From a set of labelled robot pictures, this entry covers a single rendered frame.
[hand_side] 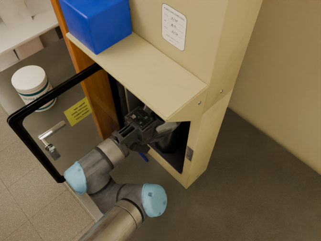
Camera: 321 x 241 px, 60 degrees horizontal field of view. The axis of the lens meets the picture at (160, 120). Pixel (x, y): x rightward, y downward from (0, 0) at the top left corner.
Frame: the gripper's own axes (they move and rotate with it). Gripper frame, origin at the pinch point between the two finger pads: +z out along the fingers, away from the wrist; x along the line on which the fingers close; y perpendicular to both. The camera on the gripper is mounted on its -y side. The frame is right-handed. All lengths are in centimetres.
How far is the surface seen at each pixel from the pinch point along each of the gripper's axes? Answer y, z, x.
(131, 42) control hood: 29.2, -8.6, 4.0
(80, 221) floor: -122, -41, 37
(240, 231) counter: -27.9, -3.3, -37.7
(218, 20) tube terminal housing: 43.1, -5.8, -14.6
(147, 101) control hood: 29.1, -16.8, -10.2
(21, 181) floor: -122, -56, 90
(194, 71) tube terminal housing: 30.0, -5.7, -11.5
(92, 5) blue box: 38.2, -13.4, 8.1
